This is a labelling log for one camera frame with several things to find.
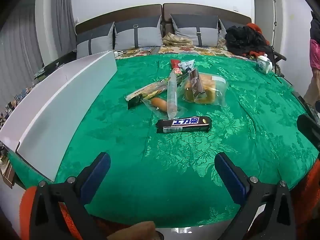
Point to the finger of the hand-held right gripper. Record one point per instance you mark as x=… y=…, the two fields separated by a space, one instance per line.
x=310 y=130

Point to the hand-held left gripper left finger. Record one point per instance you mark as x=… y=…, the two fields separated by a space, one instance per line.
x=96 y=177

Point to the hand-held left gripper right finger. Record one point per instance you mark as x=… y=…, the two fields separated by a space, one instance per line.
x=230 y=180

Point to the black chocolate bar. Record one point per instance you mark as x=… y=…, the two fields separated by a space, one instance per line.
x=183 y=124

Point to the white cardboard box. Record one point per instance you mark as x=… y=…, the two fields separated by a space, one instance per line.
x=62 y=100

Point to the bread loaf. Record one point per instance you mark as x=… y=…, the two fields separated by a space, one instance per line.
x=212 y=90

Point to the sausage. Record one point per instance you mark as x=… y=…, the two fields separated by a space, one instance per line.
x=158 y=103

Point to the gummy candy packet black ends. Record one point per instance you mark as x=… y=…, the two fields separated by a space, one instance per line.
x=150 y=95

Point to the long clear snack packet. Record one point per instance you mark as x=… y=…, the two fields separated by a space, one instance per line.
x=172 y=97

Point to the yellow cracker packet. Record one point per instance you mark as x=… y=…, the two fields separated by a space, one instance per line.
x=145 y=88

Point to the brown stick snack packet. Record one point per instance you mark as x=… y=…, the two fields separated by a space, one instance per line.
x=196 y=82

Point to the white and blue snack packet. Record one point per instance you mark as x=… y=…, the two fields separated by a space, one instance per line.
x=187 y=66

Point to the red snack packet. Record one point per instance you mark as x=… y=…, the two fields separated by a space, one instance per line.
x=174 y=63

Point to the green patterned tablecloth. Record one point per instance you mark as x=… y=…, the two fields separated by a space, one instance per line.
x=125 y=167

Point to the red patterned cloth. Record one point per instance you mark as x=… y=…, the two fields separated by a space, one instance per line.
x=303 y=195

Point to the blue and white teapot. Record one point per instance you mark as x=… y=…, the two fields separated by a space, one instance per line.
x=263 y=63

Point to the black clothes pile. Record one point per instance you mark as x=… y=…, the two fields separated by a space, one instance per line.
x=246 y=41

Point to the red garment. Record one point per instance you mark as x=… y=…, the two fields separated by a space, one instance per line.
x=255 y=28

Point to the dark side furniture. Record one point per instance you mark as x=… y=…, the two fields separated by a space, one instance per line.
x=52 y=66

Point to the white door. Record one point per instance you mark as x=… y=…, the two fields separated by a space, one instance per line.
x=266 y=12

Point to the folded beige blanket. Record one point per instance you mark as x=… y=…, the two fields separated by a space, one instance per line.
x=176 y=40

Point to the brown headboard panel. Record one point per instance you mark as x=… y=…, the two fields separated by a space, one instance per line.
x=120 y=15
x=212 y=10

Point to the grey curtain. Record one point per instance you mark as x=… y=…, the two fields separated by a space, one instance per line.
x=20 y=42

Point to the black chair frame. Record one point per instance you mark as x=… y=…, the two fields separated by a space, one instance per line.
x=278 y=60

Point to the white wall switch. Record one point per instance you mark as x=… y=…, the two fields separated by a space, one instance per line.
x=235 y=8

